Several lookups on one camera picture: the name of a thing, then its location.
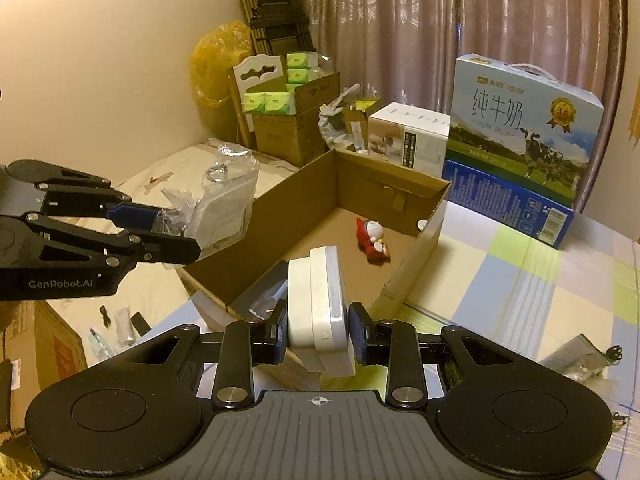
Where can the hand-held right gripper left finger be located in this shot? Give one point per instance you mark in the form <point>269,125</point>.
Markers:
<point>280,332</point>

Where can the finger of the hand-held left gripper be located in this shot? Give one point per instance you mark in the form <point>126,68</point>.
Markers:
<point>135,212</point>
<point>165,250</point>

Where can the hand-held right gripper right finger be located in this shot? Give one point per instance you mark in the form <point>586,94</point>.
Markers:
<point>357,332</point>

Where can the black product box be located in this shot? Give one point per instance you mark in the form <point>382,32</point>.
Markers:
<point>260,290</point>

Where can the white square device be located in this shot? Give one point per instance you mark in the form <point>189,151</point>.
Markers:
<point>320,300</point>

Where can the clear plastic bag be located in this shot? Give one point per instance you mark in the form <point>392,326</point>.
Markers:
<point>225,195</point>

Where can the red cat figurine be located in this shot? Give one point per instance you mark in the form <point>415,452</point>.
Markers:
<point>372,242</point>

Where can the brown cardboard box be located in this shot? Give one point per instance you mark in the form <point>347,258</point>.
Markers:
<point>370,182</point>

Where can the silver foil bag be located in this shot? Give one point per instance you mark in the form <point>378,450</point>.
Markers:
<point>580,360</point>

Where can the cream bed sheet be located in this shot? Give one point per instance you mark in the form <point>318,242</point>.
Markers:
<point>150,180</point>

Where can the brown open storage box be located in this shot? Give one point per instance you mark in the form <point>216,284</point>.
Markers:
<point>45,350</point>

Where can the plaid tablecloth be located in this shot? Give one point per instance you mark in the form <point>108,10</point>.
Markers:
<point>500,300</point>

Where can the cardboard box with tissues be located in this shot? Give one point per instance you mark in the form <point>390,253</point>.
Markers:
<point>290,135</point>

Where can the yellow plastic bag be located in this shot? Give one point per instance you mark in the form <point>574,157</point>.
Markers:
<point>220,65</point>

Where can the white wooden chair back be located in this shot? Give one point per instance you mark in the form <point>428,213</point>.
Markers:
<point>255,67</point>

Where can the blue carton box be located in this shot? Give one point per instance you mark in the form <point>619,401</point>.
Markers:
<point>500,200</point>

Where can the white product box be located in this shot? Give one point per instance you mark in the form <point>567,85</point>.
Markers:
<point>400,135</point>

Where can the black folding step ladder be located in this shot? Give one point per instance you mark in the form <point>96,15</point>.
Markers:
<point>277,10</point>

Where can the cow print milk carton box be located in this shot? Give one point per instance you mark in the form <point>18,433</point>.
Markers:
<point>500,110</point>

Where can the mauve curtain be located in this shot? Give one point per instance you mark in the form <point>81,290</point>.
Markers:
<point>400,25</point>

